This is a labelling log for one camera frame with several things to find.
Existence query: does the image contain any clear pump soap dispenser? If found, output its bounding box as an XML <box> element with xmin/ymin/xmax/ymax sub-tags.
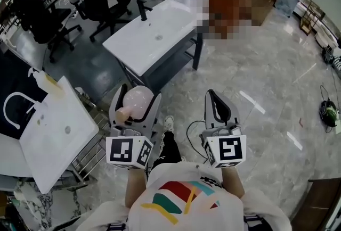
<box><xmin>28</xmin><ymin>67</ymin><xmax>66</xmax><ymax>97</ymax></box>

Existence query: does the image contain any person's left forearm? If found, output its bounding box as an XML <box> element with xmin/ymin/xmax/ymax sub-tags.
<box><xmin>124</xmin><ymin>168</ymin><xmax>148</xmax><ymax>209</ymax></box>

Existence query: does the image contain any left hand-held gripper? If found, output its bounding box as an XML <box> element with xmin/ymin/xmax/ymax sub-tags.
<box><xmin>105</xmin><ymin>84</ymin><xmax>163</xmax><ymax>170</ymax></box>

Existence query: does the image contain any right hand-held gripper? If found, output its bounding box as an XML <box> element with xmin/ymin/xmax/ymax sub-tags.
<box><xmin>200</xmin><ymin>89</ymin><xmax>247</xmax><ymax>169</ymax></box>

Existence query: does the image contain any white faucet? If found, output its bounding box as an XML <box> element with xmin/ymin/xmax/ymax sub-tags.
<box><xmin>4</xmin><ymin>92</ymin><xmax>43</xmax><ymax>129</ymax></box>

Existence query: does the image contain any pink bottle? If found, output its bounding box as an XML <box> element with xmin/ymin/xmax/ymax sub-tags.
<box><xmin>115</xmin><ymin>85</ymin><xmax>155</xmax><ymax>123</ymax></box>

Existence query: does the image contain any grey sink stand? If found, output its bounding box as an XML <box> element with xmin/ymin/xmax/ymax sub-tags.
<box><xmin>116</xmin><ymin>30</ymin><xmax>204</xmax><ymax>92</ymax></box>

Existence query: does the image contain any person's white printed shirt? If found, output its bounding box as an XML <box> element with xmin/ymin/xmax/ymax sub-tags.
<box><xmin>79</xmin><ymin>162</ymin><xmax>294</xmax><ymax>231</ymax></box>

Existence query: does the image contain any person's black trouser leg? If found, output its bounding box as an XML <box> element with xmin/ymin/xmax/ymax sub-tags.
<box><xmin>151</xmin><ymin>130</ymin><xmax>185</xmax><ymax>169</ymax></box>

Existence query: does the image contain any steel sink stand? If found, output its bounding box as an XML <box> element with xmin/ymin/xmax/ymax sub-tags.
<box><xmin>60</xmin><ymin>88</ymin><xmax>114</xmax><ymax>189</ymax></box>

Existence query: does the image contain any black faucet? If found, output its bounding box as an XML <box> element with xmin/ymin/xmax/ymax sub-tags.
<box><xmin>136</xmin><ymin>0</ymin><xmax>153</xmax><ymax>22</ymax></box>

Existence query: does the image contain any black floor cable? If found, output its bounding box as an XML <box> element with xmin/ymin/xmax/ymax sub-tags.
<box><xmin>185</xmin><ymin>119</ymin><xmax>210</xmax><ymax>159</ymax></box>

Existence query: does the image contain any black green device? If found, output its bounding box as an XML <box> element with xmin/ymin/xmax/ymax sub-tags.
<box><xmin>319</xmin><ymin>99</ymin><xmax>339</xmax><ymax>128</ymax></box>

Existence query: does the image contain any white sink counter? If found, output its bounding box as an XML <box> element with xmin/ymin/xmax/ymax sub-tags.
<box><xmin>102</xmin><ymin>0</ymin><xmax>199</xmax><ymax>78</ymax></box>
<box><xmin>19</xmin><ymin>75</ymin><xmax>100</xmax><ymax>195</ymax></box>

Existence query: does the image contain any wooden rack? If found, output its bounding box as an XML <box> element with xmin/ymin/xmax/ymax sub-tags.
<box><xmin>299</xmin><ymin>0</ymin><xmax>326</xmax><ymax>37</ymax></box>

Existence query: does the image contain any brown wooden cabinet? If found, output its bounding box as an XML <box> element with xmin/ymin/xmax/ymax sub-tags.
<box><xmin>289</xmin><ymin>178</ymin><xmax>341</xmax><ymax>231</ymax></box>

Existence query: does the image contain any person's white shoe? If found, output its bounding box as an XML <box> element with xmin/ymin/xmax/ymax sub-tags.
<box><xmin>163</xmin><ymin>115</ymin><xmax>175</xmax><ymax>133</ymax></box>

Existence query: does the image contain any person's right forearm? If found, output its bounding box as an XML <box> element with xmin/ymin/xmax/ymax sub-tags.
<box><xmin>220</xmin><ymin>166</ymin><xmax>246</xmax><ymax>199</ymax></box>

